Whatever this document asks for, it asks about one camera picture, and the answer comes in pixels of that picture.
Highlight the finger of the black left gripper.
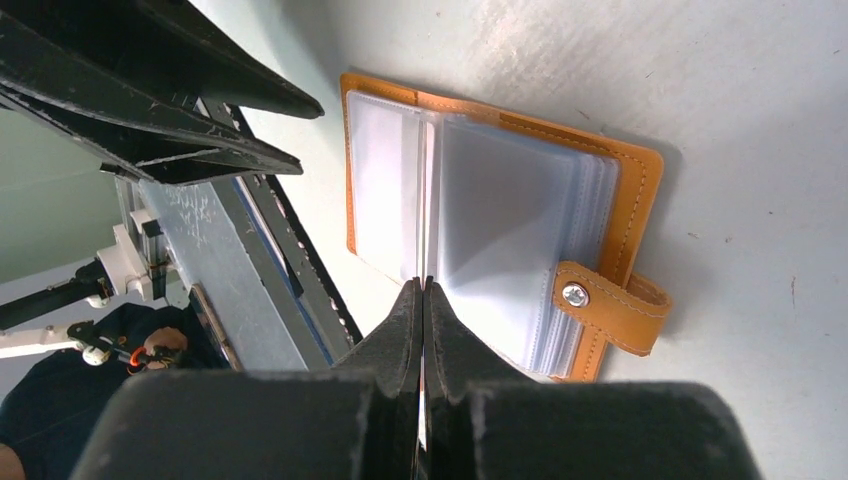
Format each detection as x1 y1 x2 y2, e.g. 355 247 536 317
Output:
1 14 302 185
1 1 324 119

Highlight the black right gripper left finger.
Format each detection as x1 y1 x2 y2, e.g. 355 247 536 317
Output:
72 279 424 479

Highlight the seated person in dark clothes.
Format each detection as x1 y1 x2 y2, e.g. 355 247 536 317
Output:
1 303 225 479

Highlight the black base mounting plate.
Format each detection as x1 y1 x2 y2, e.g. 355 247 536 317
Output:
212 174 363 370

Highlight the orange leather card holder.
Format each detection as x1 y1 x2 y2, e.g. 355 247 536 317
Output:
340 73 672 383

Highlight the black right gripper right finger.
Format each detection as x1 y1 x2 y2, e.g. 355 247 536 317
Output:
422 281 761 479

